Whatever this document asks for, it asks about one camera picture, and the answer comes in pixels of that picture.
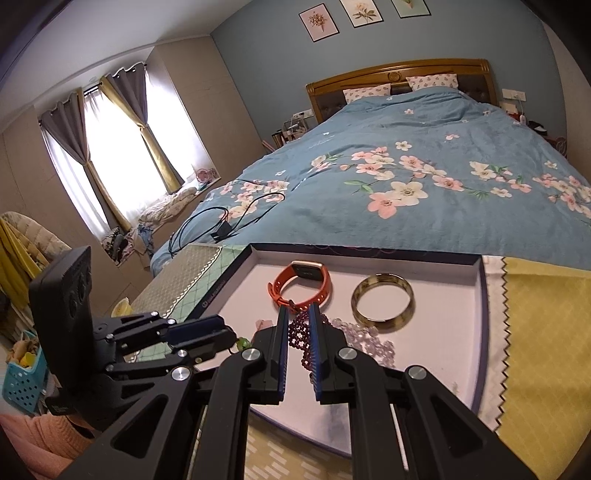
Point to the green bead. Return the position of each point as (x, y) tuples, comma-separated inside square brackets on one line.
[(243, 344)]

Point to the tortoiseshell bangle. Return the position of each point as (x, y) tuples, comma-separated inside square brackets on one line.
[(383, 326)]

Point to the beige quilted blanket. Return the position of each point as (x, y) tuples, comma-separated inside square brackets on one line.
[(41, 240)]

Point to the blue plastic basket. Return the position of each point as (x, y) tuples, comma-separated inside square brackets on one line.
[(21, 392)]

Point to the framed flower picture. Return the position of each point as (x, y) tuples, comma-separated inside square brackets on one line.
[(362, 13), (408, 7), (318, 23)]

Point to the grey and gold curtain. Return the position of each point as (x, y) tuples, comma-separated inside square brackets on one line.
[(64, 129), (134, 101)]

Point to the yellow hanging cloth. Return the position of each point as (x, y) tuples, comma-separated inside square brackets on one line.
[(16, 263)]

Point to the cream folded quilt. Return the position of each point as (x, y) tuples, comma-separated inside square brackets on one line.
[(168, 207)]

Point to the cluttered bedside table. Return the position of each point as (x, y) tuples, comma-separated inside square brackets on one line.
[(538, 127), (293, 129)]

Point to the white wall switch panel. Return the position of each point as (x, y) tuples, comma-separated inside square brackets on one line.
[(514, 94)]

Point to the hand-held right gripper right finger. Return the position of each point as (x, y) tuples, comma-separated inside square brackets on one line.
[(315, 364)]

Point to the blue floral duvet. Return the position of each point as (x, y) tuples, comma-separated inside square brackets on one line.
[(415, 230)]

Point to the person's left forearm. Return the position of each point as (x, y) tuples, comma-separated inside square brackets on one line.
[(41, 445)]

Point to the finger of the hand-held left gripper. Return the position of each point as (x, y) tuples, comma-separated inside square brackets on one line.
[(138, 323), (203, 332)]

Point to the shallow white tray box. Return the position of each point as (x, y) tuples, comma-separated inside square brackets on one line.
[(438, 323)]

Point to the bright window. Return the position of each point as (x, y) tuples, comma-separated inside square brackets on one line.
[(175, 129)]

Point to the floral pillow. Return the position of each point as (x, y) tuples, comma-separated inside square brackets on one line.
[(367, 93), (431, 82)]

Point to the pile of clothes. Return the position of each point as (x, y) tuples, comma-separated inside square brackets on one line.
[(124, 244)]

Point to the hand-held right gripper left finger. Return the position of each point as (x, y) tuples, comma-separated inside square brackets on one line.
[(284, 369)]

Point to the wooden headboard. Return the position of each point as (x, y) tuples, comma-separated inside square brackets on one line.
[(392, 76)]

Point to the pink desk fan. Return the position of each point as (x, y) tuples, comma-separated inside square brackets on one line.
[(206, 176)]

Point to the pale yellow object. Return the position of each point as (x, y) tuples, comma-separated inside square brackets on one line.
[(122, 308)]

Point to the orange smart band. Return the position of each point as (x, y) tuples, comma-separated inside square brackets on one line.
[(281, 281)]

